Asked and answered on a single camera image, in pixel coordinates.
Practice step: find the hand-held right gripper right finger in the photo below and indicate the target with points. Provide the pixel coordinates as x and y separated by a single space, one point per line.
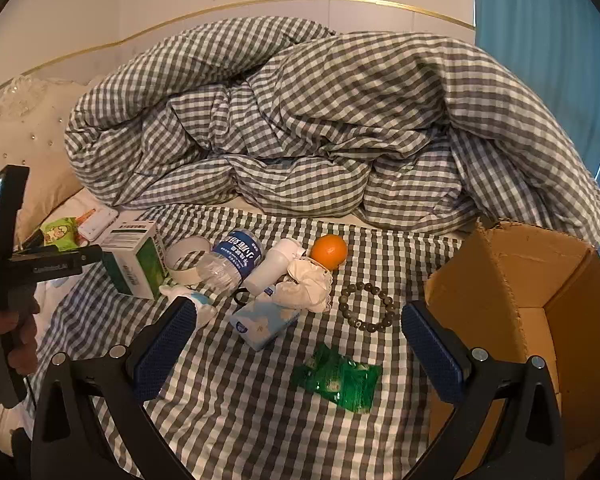
432 345

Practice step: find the brown cardboard box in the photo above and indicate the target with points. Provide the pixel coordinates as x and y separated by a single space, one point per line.
540 280

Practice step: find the clear water bottle blue label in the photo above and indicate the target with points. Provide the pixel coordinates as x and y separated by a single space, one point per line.
230 260

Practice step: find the green snack packet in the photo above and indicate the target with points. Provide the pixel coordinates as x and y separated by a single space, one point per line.
337 377

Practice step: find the grey checked bed sheet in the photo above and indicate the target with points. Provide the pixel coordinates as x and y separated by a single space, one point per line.
260 410

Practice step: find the white toothpaste tube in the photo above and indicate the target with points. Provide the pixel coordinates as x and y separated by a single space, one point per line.
202 302

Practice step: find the person's left hand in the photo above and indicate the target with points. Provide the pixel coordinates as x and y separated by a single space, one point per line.
20 332

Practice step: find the white pink flat box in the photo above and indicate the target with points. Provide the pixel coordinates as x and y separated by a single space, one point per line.
97 222

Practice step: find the orange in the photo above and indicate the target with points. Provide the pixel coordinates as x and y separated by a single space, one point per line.
329 251

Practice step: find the blue white tissue pack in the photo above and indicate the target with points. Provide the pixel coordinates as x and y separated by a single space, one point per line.
262 322

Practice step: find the white cloth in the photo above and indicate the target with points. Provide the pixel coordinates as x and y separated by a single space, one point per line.
307 280

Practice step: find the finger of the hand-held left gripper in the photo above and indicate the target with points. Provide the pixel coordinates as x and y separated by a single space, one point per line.
87 256

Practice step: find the light green cartoon packet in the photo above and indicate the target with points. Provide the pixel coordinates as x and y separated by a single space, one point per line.
57 232

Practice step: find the white headboard gold trim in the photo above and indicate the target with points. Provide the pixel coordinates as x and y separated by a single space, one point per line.
390 19

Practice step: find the white plastic bottle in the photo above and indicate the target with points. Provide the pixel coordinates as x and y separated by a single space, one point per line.
267 267

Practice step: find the blue curtain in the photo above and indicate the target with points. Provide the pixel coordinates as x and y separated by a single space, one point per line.
530 20

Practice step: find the cream beaded pillow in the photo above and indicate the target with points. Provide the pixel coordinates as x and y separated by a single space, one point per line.
35 150

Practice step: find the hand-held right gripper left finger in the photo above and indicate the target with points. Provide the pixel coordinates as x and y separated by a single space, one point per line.
166 342

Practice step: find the green white medicine box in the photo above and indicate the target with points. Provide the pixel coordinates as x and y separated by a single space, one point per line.
135 255

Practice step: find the white tape roll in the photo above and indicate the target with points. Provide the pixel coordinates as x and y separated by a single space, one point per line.
182 272

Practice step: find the grey checked duvet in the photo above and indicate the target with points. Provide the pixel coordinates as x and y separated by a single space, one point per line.
305 125

